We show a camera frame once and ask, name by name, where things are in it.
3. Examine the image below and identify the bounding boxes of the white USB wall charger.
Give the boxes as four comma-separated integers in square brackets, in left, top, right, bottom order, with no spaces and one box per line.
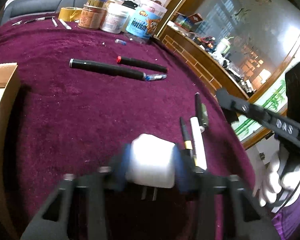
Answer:
[126,134,177,201]

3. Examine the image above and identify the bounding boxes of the black marker with red ends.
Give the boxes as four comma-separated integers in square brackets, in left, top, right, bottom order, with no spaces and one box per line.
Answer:
[116,56,168,74]

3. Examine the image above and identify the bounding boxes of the purple sleeved right forearm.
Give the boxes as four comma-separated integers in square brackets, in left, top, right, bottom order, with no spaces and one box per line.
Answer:
[272,196,300,240]

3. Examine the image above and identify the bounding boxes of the white gloved right hand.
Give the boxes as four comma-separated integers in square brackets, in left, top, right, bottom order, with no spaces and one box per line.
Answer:
[247,138,300,207]

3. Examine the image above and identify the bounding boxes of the black and gold pen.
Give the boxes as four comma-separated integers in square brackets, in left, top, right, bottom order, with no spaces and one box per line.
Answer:
[179,117,196,163]

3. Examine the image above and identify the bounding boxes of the green lighter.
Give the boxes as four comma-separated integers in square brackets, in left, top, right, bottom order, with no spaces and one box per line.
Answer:
[201,103,209,128]

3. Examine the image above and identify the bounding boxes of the black pen with white tip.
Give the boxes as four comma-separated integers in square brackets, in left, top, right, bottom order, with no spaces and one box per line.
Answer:
[194,92,205,133]

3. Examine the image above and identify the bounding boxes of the purple table cloth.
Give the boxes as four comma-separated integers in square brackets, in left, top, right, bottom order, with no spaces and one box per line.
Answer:
[0,20,255,235]

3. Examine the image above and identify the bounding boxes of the blue patterned small pen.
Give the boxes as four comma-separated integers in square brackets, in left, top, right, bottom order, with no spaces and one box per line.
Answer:
[143,74,167,81]

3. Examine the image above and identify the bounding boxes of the black marker pen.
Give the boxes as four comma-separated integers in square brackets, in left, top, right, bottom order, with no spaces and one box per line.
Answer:
[69,59,146,81]

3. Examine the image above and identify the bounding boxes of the wooden cabinet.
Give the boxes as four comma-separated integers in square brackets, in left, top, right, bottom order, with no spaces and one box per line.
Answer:
[154,0,300,151]

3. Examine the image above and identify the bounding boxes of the small blue battery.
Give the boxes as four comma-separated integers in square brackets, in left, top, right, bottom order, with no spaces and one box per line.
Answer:
[115,39,127,46]

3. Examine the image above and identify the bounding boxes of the blue snack jar pink lid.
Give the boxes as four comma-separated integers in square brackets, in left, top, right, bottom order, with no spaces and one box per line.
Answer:
[125,0,167,43]

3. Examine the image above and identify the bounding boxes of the small white tube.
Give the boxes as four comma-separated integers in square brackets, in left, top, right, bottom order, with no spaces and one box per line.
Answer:
[59,19,72,30]
[51,17,58,27]

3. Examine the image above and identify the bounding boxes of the white plastic jar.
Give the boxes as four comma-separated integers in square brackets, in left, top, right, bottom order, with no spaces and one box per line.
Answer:
[100,3,129,34]

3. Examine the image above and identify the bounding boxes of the orange label jar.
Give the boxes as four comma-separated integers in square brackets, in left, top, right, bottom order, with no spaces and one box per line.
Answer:
[78,4,107,30]

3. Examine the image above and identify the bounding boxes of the yellow tape roll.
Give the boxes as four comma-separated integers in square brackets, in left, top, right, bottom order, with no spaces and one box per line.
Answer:
[58,7,82,22]

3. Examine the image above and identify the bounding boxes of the black pen at far edge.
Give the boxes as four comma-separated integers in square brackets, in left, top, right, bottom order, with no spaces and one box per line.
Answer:
[24,16,55,24]

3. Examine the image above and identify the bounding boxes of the black leather sofa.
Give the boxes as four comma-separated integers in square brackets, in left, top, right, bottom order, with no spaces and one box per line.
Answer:
[0,0,87,26]

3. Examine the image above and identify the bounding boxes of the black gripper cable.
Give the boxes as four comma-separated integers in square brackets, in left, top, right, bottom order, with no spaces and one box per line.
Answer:
[272,172,300,209]

